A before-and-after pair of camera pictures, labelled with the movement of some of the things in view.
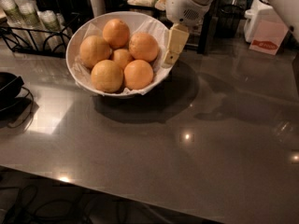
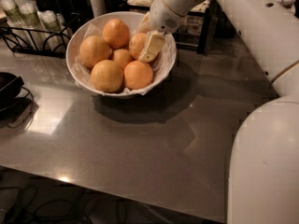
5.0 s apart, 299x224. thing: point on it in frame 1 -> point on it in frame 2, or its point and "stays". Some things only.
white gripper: (181, 7) -> (163, 16)
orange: (116, 33) stays
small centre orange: (121, 56) stays
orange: (143, 46) stays
